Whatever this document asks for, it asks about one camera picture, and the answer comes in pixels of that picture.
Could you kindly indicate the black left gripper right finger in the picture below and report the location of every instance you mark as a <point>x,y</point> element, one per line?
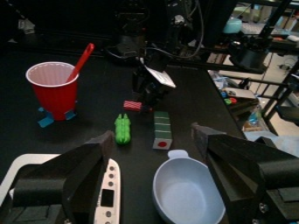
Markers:
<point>253,175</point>

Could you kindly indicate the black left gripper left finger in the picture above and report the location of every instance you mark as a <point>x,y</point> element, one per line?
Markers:
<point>51,180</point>

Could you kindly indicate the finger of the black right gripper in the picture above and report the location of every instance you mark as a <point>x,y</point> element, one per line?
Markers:
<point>158,103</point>
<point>138,93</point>

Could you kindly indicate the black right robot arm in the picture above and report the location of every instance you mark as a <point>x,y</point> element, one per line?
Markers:
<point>177,35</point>

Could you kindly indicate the red striped toy salmon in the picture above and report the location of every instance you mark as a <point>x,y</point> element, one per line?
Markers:
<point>133,105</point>

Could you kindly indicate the green toy sushi roll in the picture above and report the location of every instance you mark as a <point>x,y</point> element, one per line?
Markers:
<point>162,128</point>

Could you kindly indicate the green toy pea pod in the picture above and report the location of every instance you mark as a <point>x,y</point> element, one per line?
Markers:
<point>123,129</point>

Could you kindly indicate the white kitchen scale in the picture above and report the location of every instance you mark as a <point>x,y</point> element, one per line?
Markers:
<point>111,180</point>

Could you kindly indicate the small blue toy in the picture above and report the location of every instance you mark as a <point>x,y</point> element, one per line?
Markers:
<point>224,94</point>

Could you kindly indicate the grey plastic bowl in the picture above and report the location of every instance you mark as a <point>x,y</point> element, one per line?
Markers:
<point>188,192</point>

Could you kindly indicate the small green toy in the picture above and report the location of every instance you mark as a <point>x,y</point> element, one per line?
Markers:
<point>228,101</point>

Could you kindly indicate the red plastic spoon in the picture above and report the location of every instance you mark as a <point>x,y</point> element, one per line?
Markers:
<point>82,59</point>

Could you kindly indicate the small blue tape piece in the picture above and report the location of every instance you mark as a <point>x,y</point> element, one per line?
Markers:
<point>70,114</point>

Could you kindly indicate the clear plastic bottle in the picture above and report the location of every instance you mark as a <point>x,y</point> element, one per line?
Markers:
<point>254,118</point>

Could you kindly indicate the small red toy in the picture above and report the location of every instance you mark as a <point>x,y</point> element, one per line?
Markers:
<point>234,100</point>

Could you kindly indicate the red plastic cup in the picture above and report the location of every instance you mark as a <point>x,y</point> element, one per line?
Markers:
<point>54,93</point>

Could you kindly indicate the box of small toys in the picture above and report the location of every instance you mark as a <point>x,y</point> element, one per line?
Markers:
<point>244,94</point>

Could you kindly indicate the black chair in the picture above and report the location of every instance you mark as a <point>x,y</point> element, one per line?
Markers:
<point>288,112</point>

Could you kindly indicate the black round holder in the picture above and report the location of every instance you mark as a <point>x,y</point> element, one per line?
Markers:
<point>249,58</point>

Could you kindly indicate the teal cylinder container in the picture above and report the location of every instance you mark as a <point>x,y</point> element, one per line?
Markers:
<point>233,26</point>

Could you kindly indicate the white computer mouse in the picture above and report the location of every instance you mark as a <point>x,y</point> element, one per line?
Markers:
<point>293,38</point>

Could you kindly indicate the white frame corner bracket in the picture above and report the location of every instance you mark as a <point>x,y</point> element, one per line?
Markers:
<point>26,26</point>

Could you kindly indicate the black slanted frame bar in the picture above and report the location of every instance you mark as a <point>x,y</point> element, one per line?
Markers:
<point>277,19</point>

